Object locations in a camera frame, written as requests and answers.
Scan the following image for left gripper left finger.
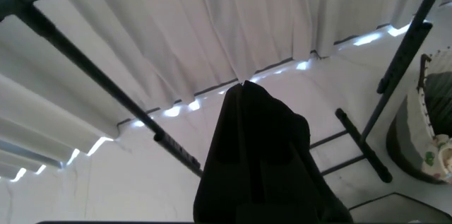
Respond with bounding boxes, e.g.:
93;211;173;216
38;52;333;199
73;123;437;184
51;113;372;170
193;82;254;224

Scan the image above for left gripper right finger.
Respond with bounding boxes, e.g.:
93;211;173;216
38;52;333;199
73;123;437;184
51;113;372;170
249;135;324;224

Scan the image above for black T-shirt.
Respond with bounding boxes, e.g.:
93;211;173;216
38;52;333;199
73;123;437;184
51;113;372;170
242;79;354;224

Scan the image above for cream printed shorts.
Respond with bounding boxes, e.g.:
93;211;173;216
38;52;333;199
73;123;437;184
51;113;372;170
422;134;452;183

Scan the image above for white laundry basket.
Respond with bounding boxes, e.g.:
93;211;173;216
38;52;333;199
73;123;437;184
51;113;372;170
386;49;452;185

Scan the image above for black clothes rack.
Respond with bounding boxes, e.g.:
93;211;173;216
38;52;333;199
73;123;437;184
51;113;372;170
0;0;452;184

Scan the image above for white curtain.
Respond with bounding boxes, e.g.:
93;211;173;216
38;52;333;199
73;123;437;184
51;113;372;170
0;0;452;182

